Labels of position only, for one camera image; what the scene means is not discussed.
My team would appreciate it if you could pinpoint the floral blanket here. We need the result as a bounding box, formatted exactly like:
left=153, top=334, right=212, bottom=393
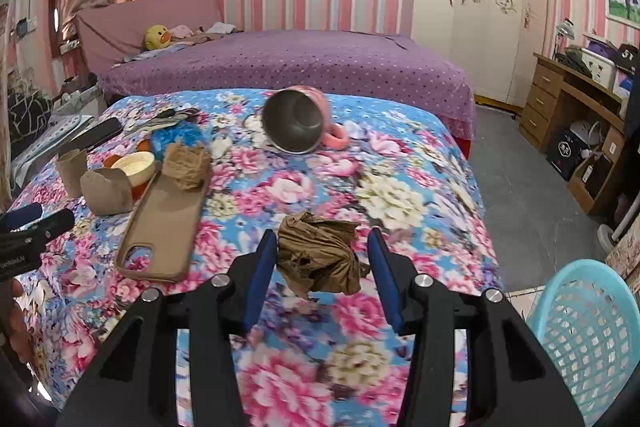
left=10, top=88, right=501, bottom=427

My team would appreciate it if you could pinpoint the round cardboard tube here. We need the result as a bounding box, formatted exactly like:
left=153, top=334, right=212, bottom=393
left=56, top=149, right=90, bottom=198

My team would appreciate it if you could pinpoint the black striped pouch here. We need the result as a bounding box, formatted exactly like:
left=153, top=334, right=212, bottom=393
left=122, top=107, right=201, bottom=138

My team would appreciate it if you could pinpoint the white storage box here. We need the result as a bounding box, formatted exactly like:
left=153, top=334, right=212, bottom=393
left=580, top=32, right=621, bottom=90

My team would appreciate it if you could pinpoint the black white patterned cloth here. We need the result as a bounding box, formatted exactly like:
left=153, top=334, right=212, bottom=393
left=0, top=89, right=53, bottom=148

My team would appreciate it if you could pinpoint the beige floral cloth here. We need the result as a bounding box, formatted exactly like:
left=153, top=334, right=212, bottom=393
left=605, top=237, right=640, bottom=288

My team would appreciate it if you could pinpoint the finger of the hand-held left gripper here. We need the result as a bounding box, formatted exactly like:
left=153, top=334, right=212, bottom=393
left=27, top=208, right=76, bottom=242
left=0, top=203, right=43, bottom=230

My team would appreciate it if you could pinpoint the dark olive bag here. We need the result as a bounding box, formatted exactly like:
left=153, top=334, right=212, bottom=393
left=555, top=49, right=593, bottom=78

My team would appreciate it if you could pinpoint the crumpled light brown paper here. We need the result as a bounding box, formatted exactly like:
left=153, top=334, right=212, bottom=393
left=162, top=142, right=213, bottom=192

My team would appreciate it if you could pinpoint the yellow duck plush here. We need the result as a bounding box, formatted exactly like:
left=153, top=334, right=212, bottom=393
left=144, top=24, right=173, bottom=52

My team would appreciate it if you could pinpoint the cream wardrobe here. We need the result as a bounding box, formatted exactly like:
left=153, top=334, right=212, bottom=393
left=411, top=0, right=551, bottom=110

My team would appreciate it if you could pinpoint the person's left hand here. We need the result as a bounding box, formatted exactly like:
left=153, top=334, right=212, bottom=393
left=0, top=279, right=33, bottom=365

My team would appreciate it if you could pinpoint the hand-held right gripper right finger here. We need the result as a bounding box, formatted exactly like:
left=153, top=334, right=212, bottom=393
left=367, top=229, right=586, bottom=427

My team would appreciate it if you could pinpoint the pink covered headboard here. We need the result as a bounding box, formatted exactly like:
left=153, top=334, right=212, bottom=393
left=75, top=0, right=246, bottom=75

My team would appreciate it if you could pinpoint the brown phone case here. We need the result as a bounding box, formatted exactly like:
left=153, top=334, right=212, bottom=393
left=115, top=167, right=213, bottom=284

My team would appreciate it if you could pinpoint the white fan stand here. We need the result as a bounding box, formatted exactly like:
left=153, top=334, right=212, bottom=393
left=597, top=187, right=640, bottom=253

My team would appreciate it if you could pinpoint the white patterned pillow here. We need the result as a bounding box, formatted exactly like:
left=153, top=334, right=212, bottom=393
left=12, top=112, right=101, bottom=178

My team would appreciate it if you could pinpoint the black box with round logo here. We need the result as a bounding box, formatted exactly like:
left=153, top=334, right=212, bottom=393
left=545, top=127, right=588, bottom=182

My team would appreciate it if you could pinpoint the blue plastic bag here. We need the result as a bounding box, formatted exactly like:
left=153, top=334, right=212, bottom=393
left=150, top=123, right=203, bottom=162

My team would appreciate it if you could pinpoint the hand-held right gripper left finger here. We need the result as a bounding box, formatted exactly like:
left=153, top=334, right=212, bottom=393
left=55, top=229, right=278, bottom=427

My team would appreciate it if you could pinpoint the desk lamp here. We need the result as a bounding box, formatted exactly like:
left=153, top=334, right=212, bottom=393
left=552, top=18, right=576, bottom=60

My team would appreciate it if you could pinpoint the wooden desk with drawers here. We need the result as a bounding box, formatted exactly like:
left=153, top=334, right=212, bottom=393
left=518, top=52, right=636, bottom=215

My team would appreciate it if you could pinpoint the dark brown paper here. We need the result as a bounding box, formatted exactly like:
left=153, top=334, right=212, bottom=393
left=276, top=212, right=371, bottom=300

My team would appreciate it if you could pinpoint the black cap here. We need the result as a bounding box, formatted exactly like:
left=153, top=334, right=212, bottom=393
left=614, top=44, right=640, bottom=75

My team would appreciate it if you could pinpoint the pink mug with steel inside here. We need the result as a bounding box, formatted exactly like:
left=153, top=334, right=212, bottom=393
left=260, top=85, right=349, bottom=154

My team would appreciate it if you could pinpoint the cream round bowl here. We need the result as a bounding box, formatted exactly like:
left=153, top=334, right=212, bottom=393
left=111, top=152, right=157, bottom=188

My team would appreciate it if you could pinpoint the black smartphone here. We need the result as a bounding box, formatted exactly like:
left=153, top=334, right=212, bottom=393
left=57, top=117, right=123, bottom=155

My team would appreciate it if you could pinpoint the torn brown paper cup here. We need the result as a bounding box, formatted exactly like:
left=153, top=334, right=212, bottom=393
left=80, top=168, right=135, bottom=215

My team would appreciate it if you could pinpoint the purple dotted bed cover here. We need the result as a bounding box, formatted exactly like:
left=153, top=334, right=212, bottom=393
left=97, top=29, right=476, bottom=142

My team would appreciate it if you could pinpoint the turquoise plastic basket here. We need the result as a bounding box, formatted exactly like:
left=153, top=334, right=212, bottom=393
left=526, top=259, right=636, bottom=425

